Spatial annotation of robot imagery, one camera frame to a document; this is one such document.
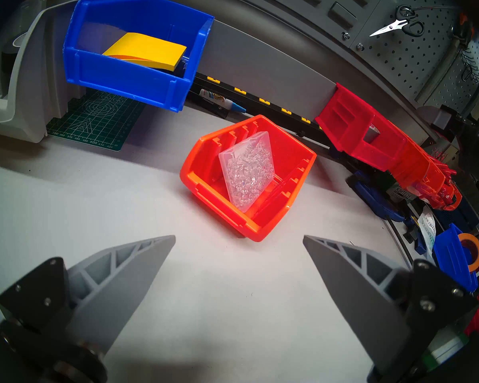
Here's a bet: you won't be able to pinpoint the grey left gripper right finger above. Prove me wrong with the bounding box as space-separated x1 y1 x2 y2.
303 235 479 373

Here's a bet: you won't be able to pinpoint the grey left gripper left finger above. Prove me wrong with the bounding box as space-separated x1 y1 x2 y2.
0 235 176 353

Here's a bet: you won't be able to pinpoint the red bin holding tape roll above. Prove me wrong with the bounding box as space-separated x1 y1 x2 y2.
315 83 408 172

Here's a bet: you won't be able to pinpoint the orange-red bin holding screw bag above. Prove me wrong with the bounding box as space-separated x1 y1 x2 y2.
180 115 317 243

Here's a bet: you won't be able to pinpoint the clear bag of screws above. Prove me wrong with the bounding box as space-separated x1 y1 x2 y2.
218 131 275 213

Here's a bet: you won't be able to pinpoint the grey pegboard panel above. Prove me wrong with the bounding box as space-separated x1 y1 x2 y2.
351 0 479 119

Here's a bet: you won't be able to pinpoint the orange-red bin with red tools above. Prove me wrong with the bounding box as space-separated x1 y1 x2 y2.
417 159 451 203

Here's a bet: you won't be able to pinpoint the black flat metal bar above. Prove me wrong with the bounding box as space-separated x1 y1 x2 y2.
383 218 416 267

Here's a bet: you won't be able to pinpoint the Kimtech wipes box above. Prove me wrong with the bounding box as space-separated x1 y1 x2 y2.
386 184 415 205

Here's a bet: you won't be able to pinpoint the plastic bag green print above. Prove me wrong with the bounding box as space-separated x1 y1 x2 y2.
417 210 438 256

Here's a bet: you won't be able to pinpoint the small blue plastic bin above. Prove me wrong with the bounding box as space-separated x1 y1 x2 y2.
432 223 479 293

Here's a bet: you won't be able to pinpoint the dark red plastic bin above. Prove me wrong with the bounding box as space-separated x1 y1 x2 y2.
465 292 479 335

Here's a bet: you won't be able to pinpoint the orange tape roll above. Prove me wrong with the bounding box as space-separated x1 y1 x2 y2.
457 233 479 273

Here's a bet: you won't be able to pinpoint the green cutting mat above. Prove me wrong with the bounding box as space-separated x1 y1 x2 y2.
46 89 146 152

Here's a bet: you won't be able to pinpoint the large blue plastic bin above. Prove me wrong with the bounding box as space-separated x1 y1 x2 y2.
63 0 215 113

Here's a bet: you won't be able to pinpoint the glue pen blue cap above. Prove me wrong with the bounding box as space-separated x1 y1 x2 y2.
199 89 247 114

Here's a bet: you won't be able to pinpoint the grey plastic bin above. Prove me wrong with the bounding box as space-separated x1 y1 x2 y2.
0 0 86 144

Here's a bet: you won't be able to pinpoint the yellow sticky note pad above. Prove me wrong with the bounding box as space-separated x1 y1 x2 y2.
102 32 188 73

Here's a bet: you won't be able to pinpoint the orange-handled screwdrivers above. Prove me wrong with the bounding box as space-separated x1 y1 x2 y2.
423 19 475 106

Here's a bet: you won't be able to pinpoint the orange black handled file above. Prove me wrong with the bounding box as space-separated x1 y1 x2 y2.
415 13 469 103

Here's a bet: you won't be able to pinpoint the black handled scissors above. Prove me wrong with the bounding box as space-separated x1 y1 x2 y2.
369 5 425 38

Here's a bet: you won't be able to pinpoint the black rail yellow marks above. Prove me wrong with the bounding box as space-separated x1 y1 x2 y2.
186 72 332 147

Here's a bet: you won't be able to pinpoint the grey louvred wall panel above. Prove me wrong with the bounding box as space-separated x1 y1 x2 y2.
220 0 388 47

